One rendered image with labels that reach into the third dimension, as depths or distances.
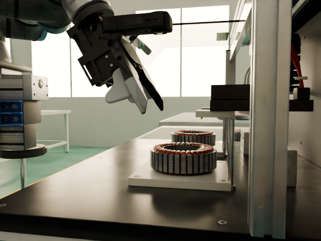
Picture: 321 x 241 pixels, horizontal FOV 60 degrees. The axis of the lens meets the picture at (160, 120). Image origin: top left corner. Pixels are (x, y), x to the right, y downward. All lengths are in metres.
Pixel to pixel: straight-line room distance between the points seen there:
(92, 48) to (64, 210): 0.27
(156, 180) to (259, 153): 0.19
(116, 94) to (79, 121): 5.41
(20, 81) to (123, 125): 4.47
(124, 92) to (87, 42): 0.13
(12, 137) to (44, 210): 0.78
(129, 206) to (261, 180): 0.16
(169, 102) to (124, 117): 0.94
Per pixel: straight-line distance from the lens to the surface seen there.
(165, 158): 0.43
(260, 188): 0.28
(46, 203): 0.38
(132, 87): 0.41
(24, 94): 1.10
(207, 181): 0.41
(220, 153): 0.64
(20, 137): 1.11
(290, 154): 0.45
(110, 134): 5.59
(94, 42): 0.51
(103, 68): 0.48
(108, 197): 0.38
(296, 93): 0.45
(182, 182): 0.41
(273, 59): 0.28
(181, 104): 5.22
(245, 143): 0.68
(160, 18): 0.47
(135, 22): 0.48
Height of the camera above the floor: 0.89
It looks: 4 degrees down
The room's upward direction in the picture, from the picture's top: straight up
